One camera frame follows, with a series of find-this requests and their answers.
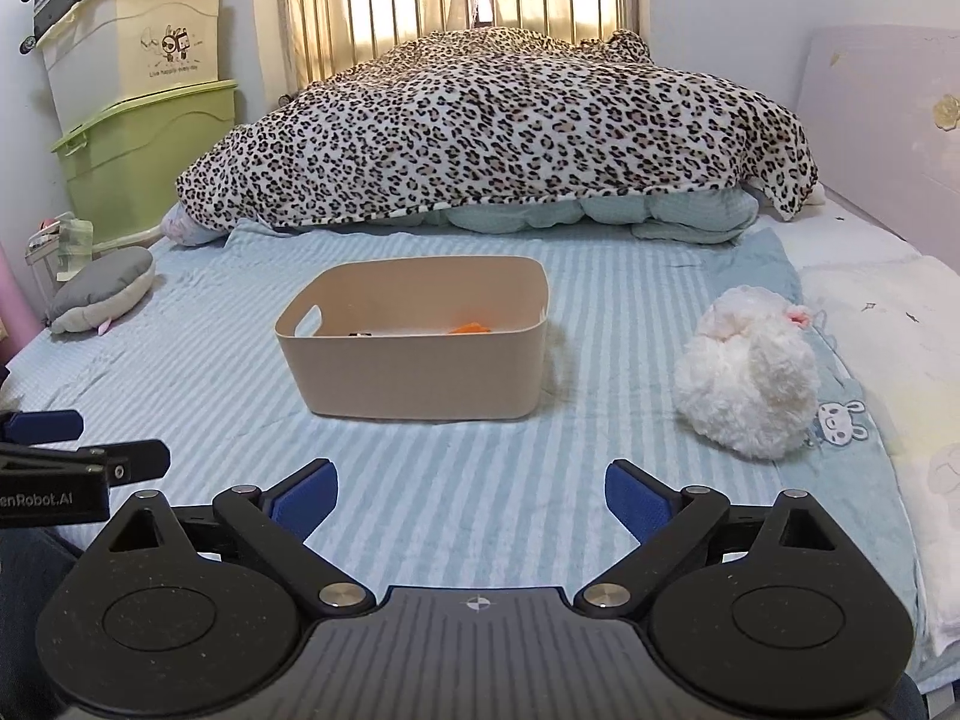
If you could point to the blue striped blanket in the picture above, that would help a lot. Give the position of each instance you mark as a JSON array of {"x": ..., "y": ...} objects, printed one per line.
[{"x": 450, "y": 465}]

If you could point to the leopard print blanket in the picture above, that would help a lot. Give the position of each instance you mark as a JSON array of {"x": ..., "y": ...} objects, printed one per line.
[{"x": 487, "y": 127}]

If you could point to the white fluffy plush toy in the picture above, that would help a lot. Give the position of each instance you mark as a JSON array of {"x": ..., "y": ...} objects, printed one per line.
[{"x": 750, "y": 382}]

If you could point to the beige plastic basket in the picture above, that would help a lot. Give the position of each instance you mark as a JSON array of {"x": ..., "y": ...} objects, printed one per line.
[{"x": 412, "y": 375}]

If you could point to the cream printed blanket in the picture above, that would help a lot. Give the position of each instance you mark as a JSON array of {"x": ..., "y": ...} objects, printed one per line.
[{"x": 900, "y": 330}]

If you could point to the person's leg in jeans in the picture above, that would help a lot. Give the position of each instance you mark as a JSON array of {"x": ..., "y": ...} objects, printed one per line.
[{"x": 30, "y": 570}]

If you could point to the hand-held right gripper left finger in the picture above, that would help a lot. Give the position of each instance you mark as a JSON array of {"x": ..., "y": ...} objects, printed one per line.
[{"x": 307, "y": 502}]

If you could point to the green plastic storage bin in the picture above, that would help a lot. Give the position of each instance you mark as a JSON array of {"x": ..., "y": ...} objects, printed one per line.
[{"x": 142, "y": 157}]

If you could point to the orange cloth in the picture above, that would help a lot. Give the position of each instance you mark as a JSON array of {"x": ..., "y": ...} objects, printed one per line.
[{"x": 469, "y": 328}]

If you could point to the teal quilt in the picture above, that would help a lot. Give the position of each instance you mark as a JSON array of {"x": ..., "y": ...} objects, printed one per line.
[{"x": 675, "y": 214}]

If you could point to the pink floral pillow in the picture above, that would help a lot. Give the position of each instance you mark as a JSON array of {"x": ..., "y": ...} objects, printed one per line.
[{"x": 187, "y": 229}]

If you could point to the clear plastic organizer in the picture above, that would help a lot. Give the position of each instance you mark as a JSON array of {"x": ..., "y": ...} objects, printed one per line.
[{"x": 64, "y": 244}]

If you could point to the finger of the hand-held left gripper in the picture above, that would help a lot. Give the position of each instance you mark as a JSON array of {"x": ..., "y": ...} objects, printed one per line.
[
  {"x": 45, "y": 426},
  {"x": 127, "y": 459}
]

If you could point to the grey white plush toy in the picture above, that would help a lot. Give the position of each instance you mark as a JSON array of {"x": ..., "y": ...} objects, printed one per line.
[{"x": 105, "y": 285}]

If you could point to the beige plastic storage bin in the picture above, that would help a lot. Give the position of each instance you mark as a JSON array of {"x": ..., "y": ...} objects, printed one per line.
[{"x": 112, "y": 52}]

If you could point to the pink floral panel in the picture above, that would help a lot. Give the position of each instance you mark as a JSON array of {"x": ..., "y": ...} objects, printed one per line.
[{"x": 885, "y": 127}]

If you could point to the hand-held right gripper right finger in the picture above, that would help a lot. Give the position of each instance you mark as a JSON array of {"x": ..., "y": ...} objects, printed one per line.
[{"x": 637, "y": 502}]

